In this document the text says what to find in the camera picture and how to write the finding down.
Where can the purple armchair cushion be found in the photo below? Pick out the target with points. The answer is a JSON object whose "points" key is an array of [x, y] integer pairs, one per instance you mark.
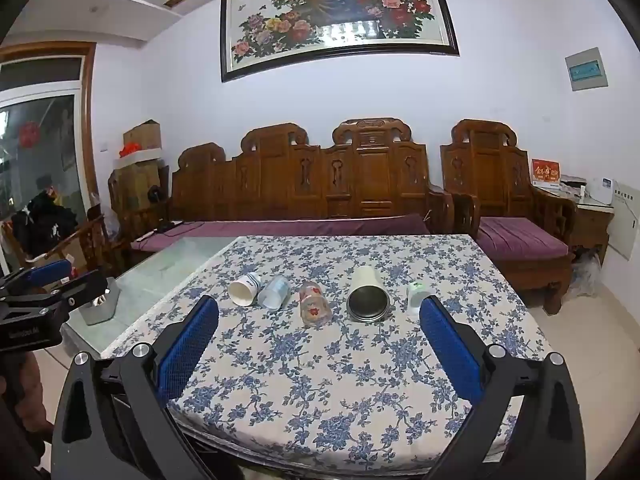
{"points": [[520, 237]]}

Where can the wooden side table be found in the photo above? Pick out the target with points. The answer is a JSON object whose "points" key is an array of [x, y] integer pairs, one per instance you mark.
{"points": [[592, 225]]}

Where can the red desk calendar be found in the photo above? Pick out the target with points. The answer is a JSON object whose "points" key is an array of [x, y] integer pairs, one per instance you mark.
{"points": [[545, 172]]}

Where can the purple sofa cushion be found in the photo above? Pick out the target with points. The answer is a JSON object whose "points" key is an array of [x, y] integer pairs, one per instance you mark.
{"points": [[300, 227]]}

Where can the white paper cup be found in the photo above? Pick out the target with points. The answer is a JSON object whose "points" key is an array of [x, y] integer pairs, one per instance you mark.
{"points": [[242, 291]]}

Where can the dark clothing pile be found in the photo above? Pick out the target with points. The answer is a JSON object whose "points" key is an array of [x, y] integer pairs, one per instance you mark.
{"points": [[45, 222]]}

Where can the wooden door frame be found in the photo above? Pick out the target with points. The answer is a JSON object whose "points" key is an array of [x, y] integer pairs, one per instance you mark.
{"points": [[89, 125]]}

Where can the small white cup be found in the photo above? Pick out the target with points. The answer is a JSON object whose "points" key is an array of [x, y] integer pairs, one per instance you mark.
{"points": [[416, 300]]}

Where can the blue floral tablecloth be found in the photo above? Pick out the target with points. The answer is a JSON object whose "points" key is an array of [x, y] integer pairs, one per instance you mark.
{"points": [[310, 385]]}

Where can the person's left forearm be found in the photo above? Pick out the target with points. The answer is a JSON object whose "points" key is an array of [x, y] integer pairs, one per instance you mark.
{"points": [[32, 390]]}

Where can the wooden side chair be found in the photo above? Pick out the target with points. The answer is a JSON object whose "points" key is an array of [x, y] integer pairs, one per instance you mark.
{"points": [[95, 240]]}

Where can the clear plastic bag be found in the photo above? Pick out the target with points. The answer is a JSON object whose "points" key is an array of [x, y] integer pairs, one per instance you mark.
{"points": [[585, 275]]}

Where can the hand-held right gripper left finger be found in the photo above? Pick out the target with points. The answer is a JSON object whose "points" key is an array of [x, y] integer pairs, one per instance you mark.
{"points": [[187, 345]]}

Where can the red window ornament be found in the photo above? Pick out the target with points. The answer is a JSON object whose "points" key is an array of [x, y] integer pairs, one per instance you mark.
{"points": [[30, 134]]}

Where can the white electronic device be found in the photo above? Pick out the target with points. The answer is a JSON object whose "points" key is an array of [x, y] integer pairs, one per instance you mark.
{"points": [[600, 191]]}

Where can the grey wall electrical panel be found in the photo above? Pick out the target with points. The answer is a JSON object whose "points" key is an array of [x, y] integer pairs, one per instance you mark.
{"points": [[586, 69]]}

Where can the large brown cardboard box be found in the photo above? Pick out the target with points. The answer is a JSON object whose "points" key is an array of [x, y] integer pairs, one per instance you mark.
{"points": [[132, 185]]}

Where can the white cup with black lid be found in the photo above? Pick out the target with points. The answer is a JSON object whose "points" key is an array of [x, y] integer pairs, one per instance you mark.
{"points": [[367, 302]]}

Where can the carved wooden armchair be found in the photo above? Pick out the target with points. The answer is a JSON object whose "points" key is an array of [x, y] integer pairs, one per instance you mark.
{"points": [[482, 170]]}

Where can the red paper decoration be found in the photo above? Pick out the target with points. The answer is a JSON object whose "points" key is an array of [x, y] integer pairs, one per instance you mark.
{"points": [[131, 149]]}

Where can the white radiator cover panel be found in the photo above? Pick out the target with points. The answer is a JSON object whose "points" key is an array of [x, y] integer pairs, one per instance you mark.
{"points": [[625, 227]]}

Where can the glass cup with red print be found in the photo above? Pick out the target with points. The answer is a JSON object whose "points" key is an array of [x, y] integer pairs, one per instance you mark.
{"points": [[315, 305]]}

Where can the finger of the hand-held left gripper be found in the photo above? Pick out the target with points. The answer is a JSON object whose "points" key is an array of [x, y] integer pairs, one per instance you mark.
{"points": [[85, 287], [47, 272]]}

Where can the carved wooden sofa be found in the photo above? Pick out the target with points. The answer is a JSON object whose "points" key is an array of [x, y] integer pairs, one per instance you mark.
{"points": [[365, 180]]}

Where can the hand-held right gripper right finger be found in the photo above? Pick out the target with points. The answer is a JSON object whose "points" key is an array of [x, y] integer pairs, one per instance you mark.
{"points": [[450, 350]]}

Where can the framed peacock flower painting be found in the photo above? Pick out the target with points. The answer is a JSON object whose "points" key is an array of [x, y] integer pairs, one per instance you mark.
{"points": [[330, 15]]}

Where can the small brown cardboard box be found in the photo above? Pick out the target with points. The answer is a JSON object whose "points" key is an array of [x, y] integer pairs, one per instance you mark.
{"points": [[144, 135]]}

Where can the grey metal ashtray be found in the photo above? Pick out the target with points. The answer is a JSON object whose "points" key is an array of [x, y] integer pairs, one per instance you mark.
{"points": [[100, 312]]}

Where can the clear plastic cup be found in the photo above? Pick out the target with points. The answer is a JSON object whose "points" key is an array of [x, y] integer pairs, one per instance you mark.
{"points": [[274, 294]]}

